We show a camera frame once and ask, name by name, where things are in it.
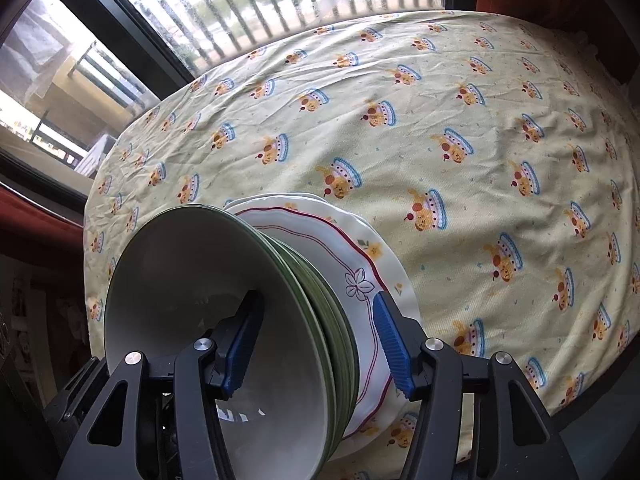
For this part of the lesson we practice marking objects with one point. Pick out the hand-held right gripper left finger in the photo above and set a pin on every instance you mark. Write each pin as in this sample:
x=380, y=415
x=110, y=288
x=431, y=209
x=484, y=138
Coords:
x=242, y=355

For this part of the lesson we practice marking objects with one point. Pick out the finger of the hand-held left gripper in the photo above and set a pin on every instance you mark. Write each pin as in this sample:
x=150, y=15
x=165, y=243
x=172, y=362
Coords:
x=77, y=395

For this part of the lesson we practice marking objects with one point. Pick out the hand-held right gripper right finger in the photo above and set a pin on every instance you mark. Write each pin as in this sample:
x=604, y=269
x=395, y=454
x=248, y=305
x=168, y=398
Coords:
x=395, y=355

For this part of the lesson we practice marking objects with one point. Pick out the cream floral bowl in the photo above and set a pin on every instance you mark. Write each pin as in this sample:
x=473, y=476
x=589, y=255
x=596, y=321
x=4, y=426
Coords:
x=351, y=360
x=336, y=350
x=190, y=270

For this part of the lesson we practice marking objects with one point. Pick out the white beaded rim plate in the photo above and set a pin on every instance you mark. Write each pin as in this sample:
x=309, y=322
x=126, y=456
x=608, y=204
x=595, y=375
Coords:
x=411, y=296

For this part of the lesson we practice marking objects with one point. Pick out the scalloped yellow flower plate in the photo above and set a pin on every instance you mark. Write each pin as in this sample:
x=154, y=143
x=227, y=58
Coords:
x=372, y=250

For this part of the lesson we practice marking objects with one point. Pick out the white plate red pattern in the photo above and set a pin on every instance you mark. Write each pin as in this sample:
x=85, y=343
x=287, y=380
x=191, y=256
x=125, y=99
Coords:
x=310, y=242

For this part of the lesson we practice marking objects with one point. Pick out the white plastic chair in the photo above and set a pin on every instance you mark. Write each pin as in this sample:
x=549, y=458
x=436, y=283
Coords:
x=97, y=155

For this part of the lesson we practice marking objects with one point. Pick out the yellow printed tablecloth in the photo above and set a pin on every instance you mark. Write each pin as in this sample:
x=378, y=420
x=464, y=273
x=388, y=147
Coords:
x=450, y=110

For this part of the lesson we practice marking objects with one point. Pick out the balcony railing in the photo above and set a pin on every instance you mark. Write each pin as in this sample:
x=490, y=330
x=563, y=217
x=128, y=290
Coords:
x=92, y=65

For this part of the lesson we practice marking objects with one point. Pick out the white hanging cloth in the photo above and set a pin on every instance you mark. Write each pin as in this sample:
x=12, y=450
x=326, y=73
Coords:
x=35, y=45

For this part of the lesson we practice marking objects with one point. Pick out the black window frame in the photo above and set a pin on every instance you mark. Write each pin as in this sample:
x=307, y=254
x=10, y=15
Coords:
x=125, y=15

